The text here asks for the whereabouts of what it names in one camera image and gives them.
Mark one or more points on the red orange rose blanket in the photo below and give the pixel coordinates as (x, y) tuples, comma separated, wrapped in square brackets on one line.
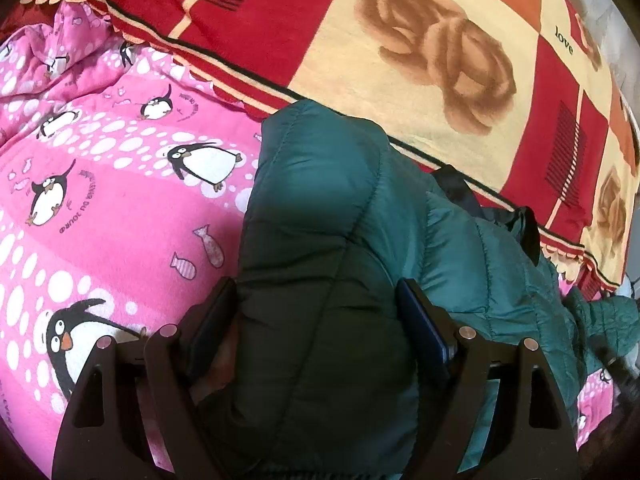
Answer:
[(516, 94)]

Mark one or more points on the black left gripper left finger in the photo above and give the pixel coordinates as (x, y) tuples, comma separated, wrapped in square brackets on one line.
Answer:
[(131, 415)]

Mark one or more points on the teal quilted puffer jacket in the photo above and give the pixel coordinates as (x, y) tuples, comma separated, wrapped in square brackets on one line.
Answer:
[(324, 383)]

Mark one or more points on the white bed sheet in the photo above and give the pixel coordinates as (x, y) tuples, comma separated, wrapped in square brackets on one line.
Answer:
[(615, 39)]

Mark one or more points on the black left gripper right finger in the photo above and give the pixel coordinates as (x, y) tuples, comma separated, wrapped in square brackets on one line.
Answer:
[(486, 410)]

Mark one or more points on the pink penguin print blanket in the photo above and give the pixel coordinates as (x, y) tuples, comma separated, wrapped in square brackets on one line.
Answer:
[(124, 183)]

